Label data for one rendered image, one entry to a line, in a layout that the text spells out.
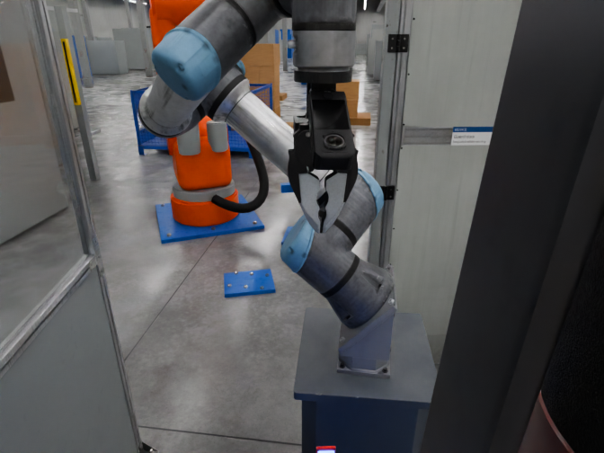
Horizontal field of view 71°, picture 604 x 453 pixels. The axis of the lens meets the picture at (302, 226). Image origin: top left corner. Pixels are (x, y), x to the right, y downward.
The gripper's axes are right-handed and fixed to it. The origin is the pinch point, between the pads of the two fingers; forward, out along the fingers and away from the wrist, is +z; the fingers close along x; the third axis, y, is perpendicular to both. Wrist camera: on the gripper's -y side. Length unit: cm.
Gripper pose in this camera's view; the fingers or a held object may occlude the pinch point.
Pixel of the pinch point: (321, 226)
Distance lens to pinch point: 58.0
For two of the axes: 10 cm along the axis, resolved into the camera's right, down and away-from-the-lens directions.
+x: -10.0, 0.2, -0.5
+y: -0.5, -4.0, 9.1
